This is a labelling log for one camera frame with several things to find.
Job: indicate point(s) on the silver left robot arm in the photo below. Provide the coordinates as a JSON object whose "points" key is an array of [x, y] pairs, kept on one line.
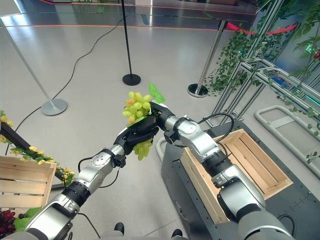
{"points": [[92, 172]]}

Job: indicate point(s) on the red hanging fruit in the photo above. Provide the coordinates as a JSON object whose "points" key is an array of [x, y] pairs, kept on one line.
{"points": [[317, 53]]}

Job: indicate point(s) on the green grape bunch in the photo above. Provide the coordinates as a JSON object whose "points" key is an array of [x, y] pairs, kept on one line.
{"points": [[136, 106]]}

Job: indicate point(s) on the black bar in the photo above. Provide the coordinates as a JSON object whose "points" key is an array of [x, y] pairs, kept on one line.
{"points": [[15, 137]]}

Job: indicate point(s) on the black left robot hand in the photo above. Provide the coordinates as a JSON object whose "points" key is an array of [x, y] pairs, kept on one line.
{"points": [[132, 138]]}

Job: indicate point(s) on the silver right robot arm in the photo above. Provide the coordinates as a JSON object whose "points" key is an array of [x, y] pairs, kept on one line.
{"points": [[225, 175]]}

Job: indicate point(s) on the green plastic grape leaf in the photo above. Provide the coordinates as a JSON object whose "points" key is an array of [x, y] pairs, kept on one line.
{"points": [[156, 93]]}

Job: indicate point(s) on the empty wooden slat crate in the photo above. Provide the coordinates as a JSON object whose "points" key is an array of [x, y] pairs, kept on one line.
{"points": [[250, 162]]}

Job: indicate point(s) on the chrome stanchion pole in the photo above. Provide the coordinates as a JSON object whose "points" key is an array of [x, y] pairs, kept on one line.
{"points": [[207, 62]]}

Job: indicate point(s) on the dark grey wheeled cart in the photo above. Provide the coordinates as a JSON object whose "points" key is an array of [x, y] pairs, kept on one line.
{"points": [[190, 205]]}

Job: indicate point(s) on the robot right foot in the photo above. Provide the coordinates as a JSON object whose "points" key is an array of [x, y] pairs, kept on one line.
{"points": [[177, 233]]}

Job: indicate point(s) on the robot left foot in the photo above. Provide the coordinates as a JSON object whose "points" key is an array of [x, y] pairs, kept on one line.
{"points": [[119, 228]]}

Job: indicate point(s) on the black stanchion pole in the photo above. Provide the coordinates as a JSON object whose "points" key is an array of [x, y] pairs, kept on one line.
{"points": [[127, 50]]}

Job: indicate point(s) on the green ivy vine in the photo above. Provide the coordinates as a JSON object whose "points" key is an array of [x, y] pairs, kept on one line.
{"points": [[230, 57]]}

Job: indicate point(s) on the wooden crate with fruits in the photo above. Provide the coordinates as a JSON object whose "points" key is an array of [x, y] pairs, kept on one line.
{"points": [[22, 182]]}

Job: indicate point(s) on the thin ivy vine on frame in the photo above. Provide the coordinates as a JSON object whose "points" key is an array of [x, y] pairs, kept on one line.
{"points": [[308, 111]]}

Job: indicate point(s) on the green fruit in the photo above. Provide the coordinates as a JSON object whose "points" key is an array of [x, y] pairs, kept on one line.
{"points": [[23, 221]]}

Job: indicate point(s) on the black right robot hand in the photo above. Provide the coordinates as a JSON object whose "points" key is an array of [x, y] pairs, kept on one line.
{"points": [[161, 111]]}

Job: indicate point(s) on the green hanging foliage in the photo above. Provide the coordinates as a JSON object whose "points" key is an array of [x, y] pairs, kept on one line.
{"points": [[302, 22]]}

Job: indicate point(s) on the yellow flower garland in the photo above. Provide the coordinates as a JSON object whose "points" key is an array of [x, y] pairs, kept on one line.
{"points": [[32, 149]]}

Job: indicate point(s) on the purple grape bunch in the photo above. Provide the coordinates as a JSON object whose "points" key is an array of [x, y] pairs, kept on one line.
{"points": [[6, 221]]}

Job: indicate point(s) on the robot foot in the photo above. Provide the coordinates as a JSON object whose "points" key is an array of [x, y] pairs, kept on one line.
{"points": [[177, 233], [119, 228]]}

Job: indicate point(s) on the matte silver stanchion pole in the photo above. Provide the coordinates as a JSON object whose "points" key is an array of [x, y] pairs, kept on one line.
{"points": [[32, 75]]}

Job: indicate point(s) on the aluminium profile frame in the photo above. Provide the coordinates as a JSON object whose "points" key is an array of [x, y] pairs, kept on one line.
{"points": [[250, 68]]}

